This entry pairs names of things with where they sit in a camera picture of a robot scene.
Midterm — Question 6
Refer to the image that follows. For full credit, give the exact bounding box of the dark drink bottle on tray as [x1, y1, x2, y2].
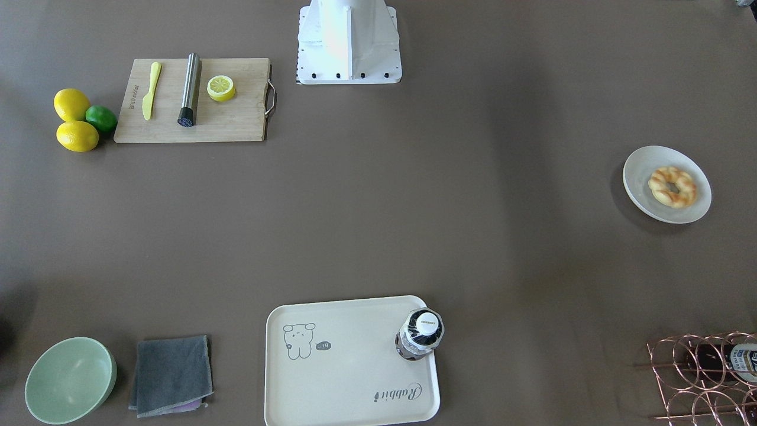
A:
[395, 307, 445, 361]

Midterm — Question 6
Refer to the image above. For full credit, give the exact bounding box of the upper yellow lemon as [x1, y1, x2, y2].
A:
[53, 88, 91, 122]

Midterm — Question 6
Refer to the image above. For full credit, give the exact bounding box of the half lemon slice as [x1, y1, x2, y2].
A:
[206, 75, 236, 102]

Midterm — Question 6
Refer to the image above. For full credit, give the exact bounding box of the mint green bowl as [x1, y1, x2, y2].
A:
[24, 337, 117, 424]

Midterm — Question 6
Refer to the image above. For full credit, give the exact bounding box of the grey round plate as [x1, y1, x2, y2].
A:
[623, 146, 712, 224]

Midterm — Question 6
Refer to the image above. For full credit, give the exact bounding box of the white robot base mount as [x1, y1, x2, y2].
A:
[296, 1, 403, 85]

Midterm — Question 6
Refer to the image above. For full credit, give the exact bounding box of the grey folded cloth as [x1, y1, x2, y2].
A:
[129, 335, 214, 418]

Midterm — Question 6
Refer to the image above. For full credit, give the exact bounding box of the green lime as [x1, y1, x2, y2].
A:
[85, 105, 117, 133]

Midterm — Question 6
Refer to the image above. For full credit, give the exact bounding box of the yellow lemon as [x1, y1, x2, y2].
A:
[56, 121, 99, 153]
[53, 88, 91, 122]

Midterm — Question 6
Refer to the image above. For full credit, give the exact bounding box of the copper wire bottle rack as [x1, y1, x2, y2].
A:
[636, 331, 756, 425]

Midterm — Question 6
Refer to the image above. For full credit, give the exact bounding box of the yellow plastic knife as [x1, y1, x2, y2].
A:
[141, 62, 162, 121]

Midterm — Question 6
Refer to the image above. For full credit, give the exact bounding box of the lower yellow lemon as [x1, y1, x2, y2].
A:
[56, 121, 99, 153]

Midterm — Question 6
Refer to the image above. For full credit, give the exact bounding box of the twisted ring donut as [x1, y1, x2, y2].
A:
[647, 166, 698, 209]

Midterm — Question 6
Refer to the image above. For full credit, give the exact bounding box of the dark bottle in rack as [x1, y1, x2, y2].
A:
[686, 343, 756, 385]

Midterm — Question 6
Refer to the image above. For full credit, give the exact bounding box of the cream rabbit tray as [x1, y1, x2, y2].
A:
[263, 295, 441, 425]

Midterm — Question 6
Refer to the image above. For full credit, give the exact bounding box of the wooden cutting board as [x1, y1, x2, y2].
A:
[114, 57, 275, 144]

